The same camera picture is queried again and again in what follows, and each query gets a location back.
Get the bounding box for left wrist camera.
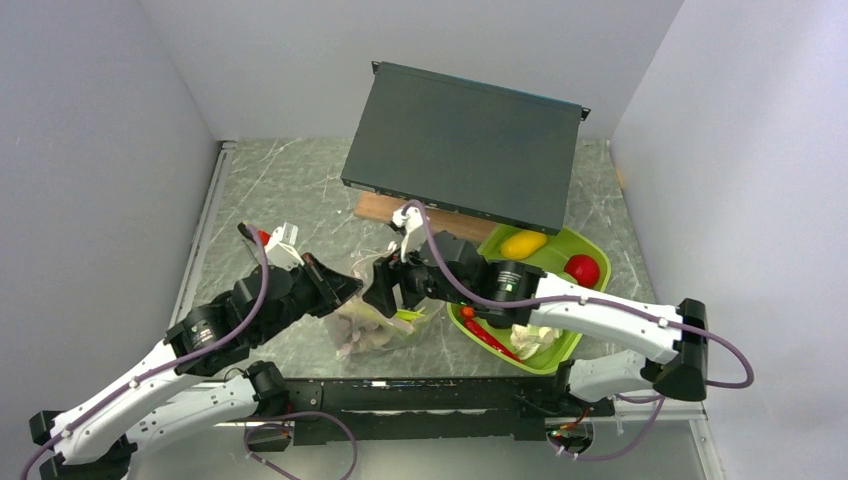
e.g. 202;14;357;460
259;222;305;271

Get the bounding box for green celery stalks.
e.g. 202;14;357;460
340;302;437;351

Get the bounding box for black yellow screwdriver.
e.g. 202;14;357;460
241;238;262;268
237;222;261;243

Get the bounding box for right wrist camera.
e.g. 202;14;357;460
390;206;427;263

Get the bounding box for dark rack server chassis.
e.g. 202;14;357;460
341;61;590;234

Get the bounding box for yellow bell pepper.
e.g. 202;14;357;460
499;230;548;261

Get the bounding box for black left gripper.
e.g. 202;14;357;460
253;251;365;344

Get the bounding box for long red chili pepper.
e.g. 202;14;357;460
463;318;522;363

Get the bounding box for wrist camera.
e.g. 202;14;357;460
390;206;427;263
259;222;305;271

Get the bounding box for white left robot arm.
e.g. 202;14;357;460
30;253;363;479

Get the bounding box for white cauliflower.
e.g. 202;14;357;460
510;325;562;360

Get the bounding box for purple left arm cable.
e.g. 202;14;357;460
19;225;272;480

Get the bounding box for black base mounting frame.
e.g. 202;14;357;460
251;376;614;441

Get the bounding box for aluminium rail left edge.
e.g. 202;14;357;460
167;140;238;330

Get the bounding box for wooden block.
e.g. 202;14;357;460
353;192;498;242

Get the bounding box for clear zip top bag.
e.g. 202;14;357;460
323;248;445;362

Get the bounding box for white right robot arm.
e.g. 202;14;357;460
363;232;708;415

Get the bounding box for green plastic tray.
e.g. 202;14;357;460
447;223;612;378

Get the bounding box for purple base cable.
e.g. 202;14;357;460
242;410;362;480

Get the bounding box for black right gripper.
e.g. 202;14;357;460
362;231;474;317

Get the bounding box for red tomato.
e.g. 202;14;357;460
563;254;601;288

